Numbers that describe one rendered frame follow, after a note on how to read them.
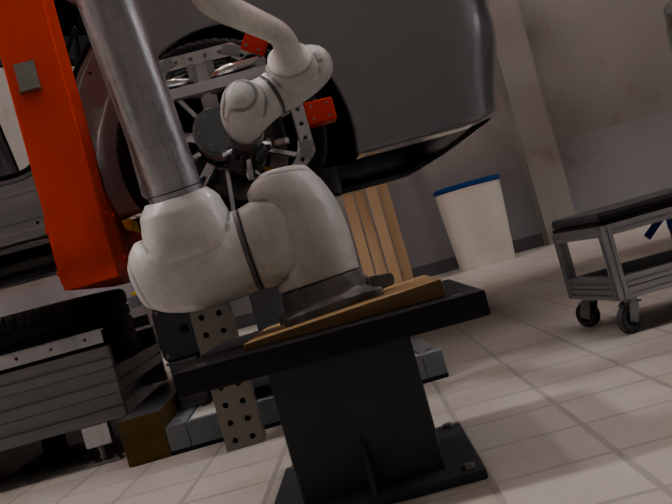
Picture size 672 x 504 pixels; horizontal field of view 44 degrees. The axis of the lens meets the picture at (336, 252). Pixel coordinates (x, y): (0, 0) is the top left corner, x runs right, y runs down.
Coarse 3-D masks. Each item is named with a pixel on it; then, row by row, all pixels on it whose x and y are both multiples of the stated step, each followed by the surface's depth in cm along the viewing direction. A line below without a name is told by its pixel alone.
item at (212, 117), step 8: (200, 112) 236; (208, 112) 236; (216, 112) 236; (200, 120) 236; (208, 120) 236; (216, 120) 236; (200, 128) 236; (208, 128) 236; (216, 128) 236; (224, 128) 236; (200, 136) 236; (208, 136) 236; (216, 136) 236; (224, 136) 236; (200, 144) 236; (208, 144) 236; (216, 144) 236; (224, 144) 236; (208, 152) 240; (216, 152) 238; (216, 160) 251; (224, 160) 252
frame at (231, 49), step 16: (208, 48) 251; (224, 48) 251; (240, 48) 252; (160, 64) 250; (176, 64) 254; (304, 112) 252; (304, 128) 252; (304, 144) 252; (304, 160) 256; (144, 192) 249
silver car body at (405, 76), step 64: (64, 0) 295; (256, 0) 295; (320, 0) 296; (384, 0) 298; (448, 0) 300; (0, 64) 453; (384, 64) 297; (448, 64) 299; (0, 128) 464; (384, 128) 297; (448, 128) 299; (0, 192) 291; (128, 192) 291; (0, 256) 351
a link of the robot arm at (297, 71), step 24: (192, 0) 159; (216, 0) 160; (240, 0) 167; (240, 24) 168; (264, 24) 172; (288, 48) 181; (312, 48) 191; (264, 72) 191; (288, 72) 185; (312, 72) 188; (288, 96) 188
